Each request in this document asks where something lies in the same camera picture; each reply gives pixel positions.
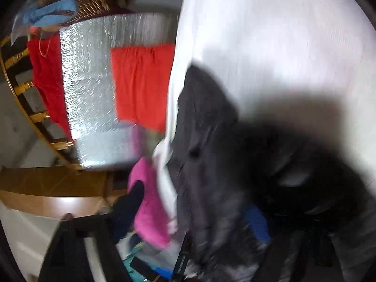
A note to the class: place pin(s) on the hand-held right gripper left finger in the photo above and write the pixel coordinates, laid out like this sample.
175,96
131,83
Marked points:
126,211

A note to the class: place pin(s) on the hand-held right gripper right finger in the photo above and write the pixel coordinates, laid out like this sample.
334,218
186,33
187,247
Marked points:
258,226

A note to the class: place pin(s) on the black quilted jacket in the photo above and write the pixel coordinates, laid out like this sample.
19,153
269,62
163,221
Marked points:
205,123

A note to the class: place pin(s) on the magenta pillow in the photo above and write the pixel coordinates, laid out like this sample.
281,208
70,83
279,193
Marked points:
152,211

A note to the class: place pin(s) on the teal jacket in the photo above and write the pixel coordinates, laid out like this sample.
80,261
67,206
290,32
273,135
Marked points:
133,252

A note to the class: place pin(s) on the wooden column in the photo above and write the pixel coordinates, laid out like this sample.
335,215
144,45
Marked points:
44,188

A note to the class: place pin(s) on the red pillow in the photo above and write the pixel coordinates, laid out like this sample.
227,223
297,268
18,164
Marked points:
141,85

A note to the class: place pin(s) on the silver insulation mat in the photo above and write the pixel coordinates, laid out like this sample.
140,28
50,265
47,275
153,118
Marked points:
85,79

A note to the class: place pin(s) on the red cloth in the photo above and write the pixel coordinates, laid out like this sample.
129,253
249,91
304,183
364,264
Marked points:
47,73

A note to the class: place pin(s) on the wooden stair railing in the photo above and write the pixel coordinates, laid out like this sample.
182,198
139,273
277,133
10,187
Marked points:
26,86

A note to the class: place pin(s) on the white bed blanket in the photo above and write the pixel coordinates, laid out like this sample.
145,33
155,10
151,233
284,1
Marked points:
264,35

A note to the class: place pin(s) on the blue cloth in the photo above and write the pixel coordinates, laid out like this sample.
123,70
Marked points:
55,8

